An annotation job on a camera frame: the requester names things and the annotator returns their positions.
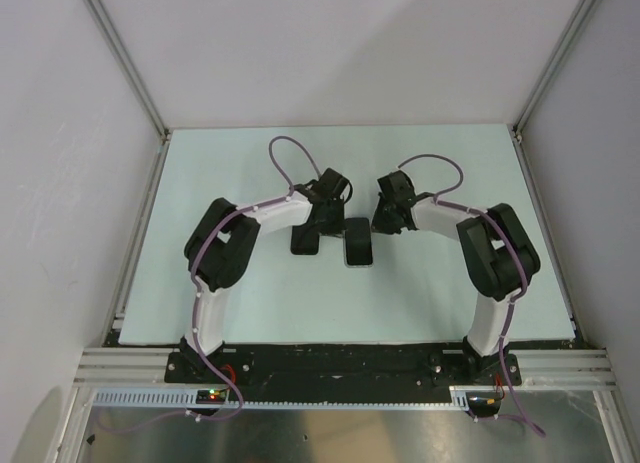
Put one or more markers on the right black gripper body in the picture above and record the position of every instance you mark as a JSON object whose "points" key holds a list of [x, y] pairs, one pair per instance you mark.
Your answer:
{"points": [[383, 220]]}

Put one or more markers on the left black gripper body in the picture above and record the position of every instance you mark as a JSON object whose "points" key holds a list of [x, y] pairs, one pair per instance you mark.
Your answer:
{"points": [[334, 219]]}

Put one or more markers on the dark blue smartphone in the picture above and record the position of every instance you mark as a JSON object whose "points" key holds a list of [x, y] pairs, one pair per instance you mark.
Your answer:
{"points": [[359, 240]]}

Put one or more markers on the clear phone case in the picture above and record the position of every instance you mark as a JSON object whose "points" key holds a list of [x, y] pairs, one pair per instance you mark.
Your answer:
{"points": [[359, 264]]}

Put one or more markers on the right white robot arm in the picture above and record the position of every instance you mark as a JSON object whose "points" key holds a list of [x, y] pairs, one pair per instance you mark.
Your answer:
{"points": [[499, 256]]}

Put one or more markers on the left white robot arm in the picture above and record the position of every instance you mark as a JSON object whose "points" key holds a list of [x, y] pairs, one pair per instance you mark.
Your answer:
{"points": [[220, 248]]}

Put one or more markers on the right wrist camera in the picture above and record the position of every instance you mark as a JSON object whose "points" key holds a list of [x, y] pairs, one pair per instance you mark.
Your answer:
{"points": [[396, 187]]}

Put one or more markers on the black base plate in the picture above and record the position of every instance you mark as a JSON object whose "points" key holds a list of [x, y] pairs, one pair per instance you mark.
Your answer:
{"points": [[337, 373]]}

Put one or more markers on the aluminium frame rail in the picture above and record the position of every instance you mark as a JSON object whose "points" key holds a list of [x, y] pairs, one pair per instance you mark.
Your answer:
{"points": [[566, 370]]}

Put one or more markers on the right aluminium corner post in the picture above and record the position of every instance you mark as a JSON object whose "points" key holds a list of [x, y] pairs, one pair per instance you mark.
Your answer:
{"points": [[576, 24]]}

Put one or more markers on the aluminium corner post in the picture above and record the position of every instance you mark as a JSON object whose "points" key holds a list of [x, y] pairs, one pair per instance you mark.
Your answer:
{"points": [[116, 44], [576, 24]]}

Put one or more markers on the left aluminium corner post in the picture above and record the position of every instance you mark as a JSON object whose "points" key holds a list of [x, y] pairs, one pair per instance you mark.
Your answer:
{"points": [[116, 44]]}

